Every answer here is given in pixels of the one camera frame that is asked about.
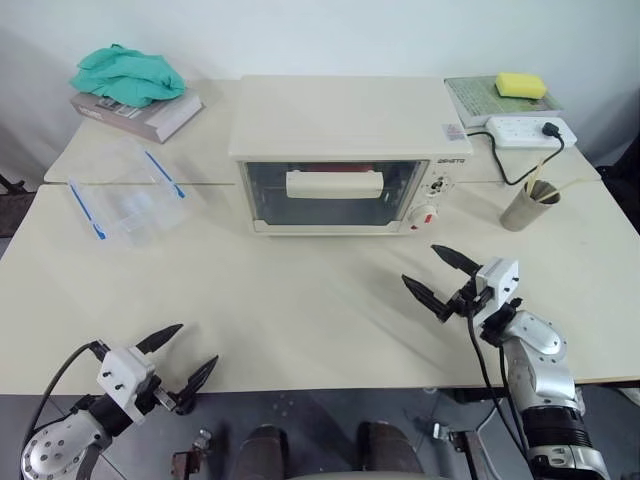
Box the cream oven door handle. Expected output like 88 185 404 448
284 168 385 200

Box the white power strip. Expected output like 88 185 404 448
485 115 579 149

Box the yellow sponge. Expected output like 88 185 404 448
495 72 547 100

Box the black power cord with plug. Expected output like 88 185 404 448
464 122 567 187

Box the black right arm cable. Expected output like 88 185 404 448
464 294 532 466

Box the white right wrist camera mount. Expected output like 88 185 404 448
473 256 522 314

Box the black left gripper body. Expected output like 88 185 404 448
132 374 179 417

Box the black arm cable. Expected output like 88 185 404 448
464 294 532 466
22 339 109 454

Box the clear plastic storage container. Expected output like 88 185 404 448
67 138 189 249

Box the green crumpled cloth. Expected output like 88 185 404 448
68 43 188 108

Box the cream toaster oven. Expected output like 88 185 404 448
228 74 475 238

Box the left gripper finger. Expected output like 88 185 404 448
174 354 220 415
135 323 185 356

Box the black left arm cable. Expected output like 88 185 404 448
22 339 109 454

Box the green cover book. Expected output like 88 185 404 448
443 74 566 129

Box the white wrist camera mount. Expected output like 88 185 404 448
473 256 522 314
96 345 157 424

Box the cream knob with red mark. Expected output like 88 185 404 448
408 204 441 232

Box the dark rounded shape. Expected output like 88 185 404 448
356 421 422 480
238 424 290 480

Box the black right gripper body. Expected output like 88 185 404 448
446 273 495 318

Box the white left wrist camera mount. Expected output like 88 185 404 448
96 345 157 424

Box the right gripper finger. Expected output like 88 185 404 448
430 243 480 278
400 273 451 325

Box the cream stick in cup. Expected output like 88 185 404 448
527 158 548 197

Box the blue container latch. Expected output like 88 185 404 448
68 178 109 242
144 149 187 199

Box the metal table leg bracket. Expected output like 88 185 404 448
427 422 504 480

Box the rusty metal floor bracket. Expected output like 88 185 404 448
171 427 214 480

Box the thick grey book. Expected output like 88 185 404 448
69 85 206 145

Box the grey metal cup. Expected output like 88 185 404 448
501 180 562 234

